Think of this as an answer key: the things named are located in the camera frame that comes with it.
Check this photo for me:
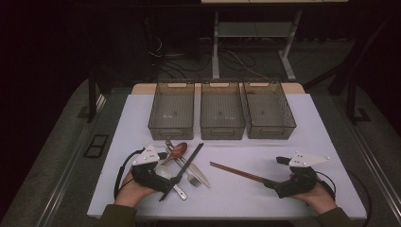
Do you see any left hand-held gripper cable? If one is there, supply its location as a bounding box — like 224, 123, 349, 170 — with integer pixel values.
113, 148, 146, 200

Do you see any black metal stand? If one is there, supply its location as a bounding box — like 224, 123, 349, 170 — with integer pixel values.
87, 68, 99, 124
303, 12, 395, 126

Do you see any hand-held gripper cable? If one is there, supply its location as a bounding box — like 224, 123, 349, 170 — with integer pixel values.
315, 169, 374, 227
113, 148, 146, 200

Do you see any person's right hand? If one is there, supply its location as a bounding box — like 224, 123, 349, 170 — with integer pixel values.
291, 182, 339, 216

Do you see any metal fork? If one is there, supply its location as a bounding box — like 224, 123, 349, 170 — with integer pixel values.
165, 147, 203, 188

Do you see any person's left hand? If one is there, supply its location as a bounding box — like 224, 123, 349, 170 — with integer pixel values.
113, 171, 159, 209

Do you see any white ceramic spoon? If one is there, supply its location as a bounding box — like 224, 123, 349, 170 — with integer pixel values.
155, 165, 189, 201

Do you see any right hand-held gripper cable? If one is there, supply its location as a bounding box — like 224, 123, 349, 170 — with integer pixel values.
315, 169, 374, 227

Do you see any brown wooden spoon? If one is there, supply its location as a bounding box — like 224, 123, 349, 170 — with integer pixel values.
160, 141, 189, 167

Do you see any metal knife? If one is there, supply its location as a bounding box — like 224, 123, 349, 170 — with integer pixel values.
165, 139, 212, 189

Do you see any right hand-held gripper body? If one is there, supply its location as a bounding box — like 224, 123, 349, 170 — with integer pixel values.
273, 150, 332, 200

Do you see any brown wooden chopstick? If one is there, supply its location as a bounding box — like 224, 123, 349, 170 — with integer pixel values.
209, 162, 270, 184
209, 161, 269, 183

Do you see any black chopstick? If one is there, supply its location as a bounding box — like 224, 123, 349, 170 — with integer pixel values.
159, 142, 203, 202
160, 143, 205, 201

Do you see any black floor cable bundle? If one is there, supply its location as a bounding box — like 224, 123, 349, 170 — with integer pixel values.
145, 15, 269, 80

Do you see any clear brown plastic bin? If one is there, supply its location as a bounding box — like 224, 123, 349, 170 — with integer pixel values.
241, 79, 298, 140
200, 79, 247, 141
148, 79, 196, 141

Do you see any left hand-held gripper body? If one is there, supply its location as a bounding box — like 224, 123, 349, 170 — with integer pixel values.
131, 144, 174, 194

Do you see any grey metal floor rail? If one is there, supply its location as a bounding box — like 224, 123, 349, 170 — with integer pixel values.
334, 97, 401, 218
37, 94, 108, 227

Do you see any grey metal desk frame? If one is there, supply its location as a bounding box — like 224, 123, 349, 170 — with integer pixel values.
200, 0, 349, 82

